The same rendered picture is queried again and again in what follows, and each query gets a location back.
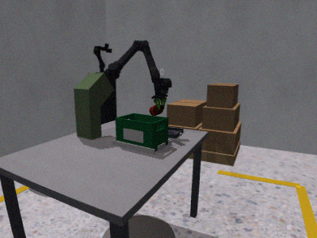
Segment green plastic crate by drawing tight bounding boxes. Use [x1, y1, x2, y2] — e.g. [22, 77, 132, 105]
[116, 113, 168, 151]

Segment brown bottle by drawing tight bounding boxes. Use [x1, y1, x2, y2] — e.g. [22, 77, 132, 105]
[150, 105, 164, 116]

